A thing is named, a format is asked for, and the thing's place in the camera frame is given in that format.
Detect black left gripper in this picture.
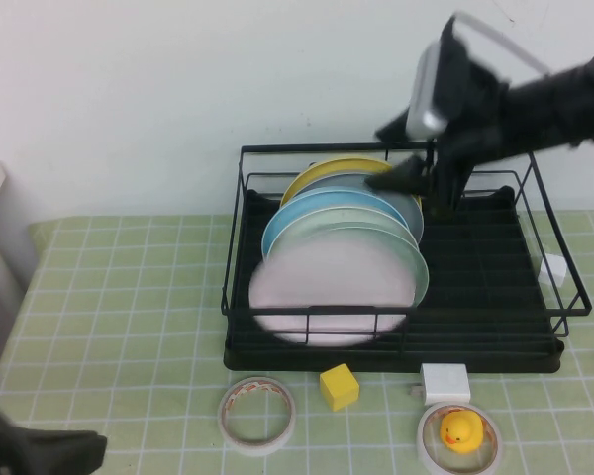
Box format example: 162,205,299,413
24,429,108,475

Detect large white power adapter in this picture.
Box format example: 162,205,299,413
408,364,472,405

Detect light blue plate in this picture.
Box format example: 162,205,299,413
260,189,410,261

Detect mint green plate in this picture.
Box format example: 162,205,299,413
276,225,431,309

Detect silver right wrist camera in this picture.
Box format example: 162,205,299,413
408,42,449,136

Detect yellow rubber duck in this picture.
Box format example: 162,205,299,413
439,413,487,454

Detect white side panel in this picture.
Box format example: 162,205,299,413
0,160,40,365

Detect pink plate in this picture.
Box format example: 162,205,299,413
248,241,418,348

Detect black wire dish rack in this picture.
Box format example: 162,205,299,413
221,139,594,347

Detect sage green plate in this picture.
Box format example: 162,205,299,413
266,207,422,258

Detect black plastic drain tray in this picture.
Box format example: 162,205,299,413
224,185,566,375

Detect grey plate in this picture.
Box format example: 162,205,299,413
301,172,426,243

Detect yellow cube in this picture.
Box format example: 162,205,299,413
319,363,360,412

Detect yellow plate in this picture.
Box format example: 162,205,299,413
280,156,422,209

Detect small white charger cube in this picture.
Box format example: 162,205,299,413
538,253,570,287

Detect silver camera cable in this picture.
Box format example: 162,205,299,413
452,12,550,75

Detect green checked tablecloth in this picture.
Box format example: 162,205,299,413
0,210,594,475

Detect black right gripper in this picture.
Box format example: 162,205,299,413
363,22,511,219

